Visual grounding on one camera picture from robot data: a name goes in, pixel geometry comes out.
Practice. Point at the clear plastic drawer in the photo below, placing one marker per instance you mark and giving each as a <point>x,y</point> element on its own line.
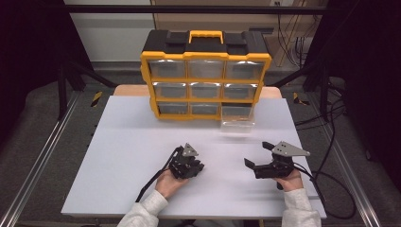
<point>237,121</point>

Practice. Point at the white table board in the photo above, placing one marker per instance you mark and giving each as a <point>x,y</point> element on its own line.
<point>126,151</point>

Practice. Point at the person's right hand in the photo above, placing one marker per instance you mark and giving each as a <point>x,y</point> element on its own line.
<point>293,183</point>

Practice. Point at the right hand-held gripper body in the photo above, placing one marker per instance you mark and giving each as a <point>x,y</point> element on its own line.
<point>272,170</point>

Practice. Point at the yellow black organizer cabinet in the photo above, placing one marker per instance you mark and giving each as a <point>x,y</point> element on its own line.
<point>205,44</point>

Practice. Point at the grid of clear drawers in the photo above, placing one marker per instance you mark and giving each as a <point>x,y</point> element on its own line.
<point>205,69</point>

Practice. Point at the black metal stand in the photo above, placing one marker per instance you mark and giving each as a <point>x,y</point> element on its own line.
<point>324,94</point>
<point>63,94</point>

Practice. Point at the black horizontal frame bar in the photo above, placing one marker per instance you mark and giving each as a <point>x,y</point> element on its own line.
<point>195,9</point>

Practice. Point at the yellow black hazard tape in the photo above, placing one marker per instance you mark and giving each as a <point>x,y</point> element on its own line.
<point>96,98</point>
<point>298,99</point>

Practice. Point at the light wooden cabinet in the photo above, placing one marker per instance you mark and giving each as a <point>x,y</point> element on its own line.
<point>220,22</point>

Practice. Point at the wooden table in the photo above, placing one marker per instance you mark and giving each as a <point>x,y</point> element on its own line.
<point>129,90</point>

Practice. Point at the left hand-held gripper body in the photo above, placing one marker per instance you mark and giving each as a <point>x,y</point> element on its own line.
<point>181,165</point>

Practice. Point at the person's left hand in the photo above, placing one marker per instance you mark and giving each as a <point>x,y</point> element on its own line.
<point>167,184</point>

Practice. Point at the aluminium floor rail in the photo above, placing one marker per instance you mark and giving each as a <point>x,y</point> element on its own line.
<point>41,151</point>
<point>343,164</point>

